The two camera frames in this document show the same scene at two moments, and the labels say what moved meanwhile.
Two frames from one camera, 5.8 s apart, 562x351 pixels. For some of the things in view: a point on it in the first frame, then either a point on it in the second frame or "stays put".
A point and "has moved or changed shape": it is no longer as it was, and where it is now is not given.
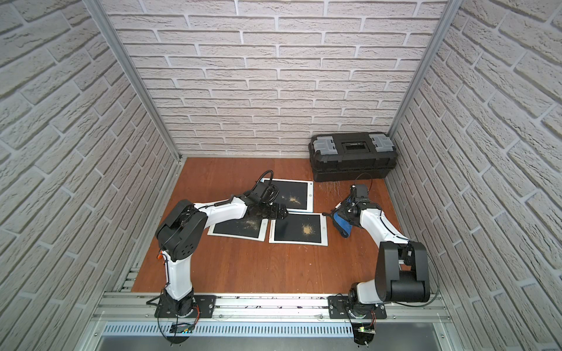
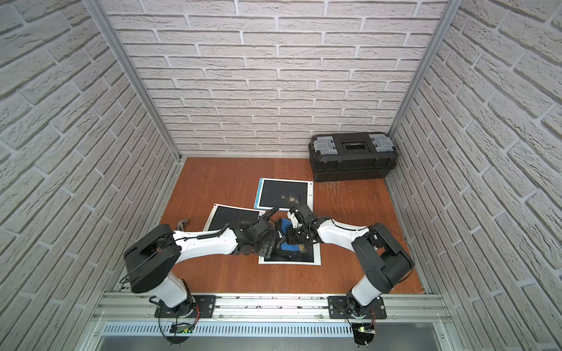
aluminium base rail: x=126 y=316 stays put
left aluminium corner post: x=98 y=7 stays put
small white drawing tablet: x=304 y=228 has moved or changed shape
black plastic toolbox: x=352 y=156 stays put
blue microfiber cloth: x=344 y=228 has moved or changed shape
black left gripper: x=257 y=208 -> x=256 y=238
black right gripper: x=343 y=210 -> x=291 y=237
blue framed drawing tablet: x=295 y=195 stays put
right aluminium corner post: x=451 y=13 stays put
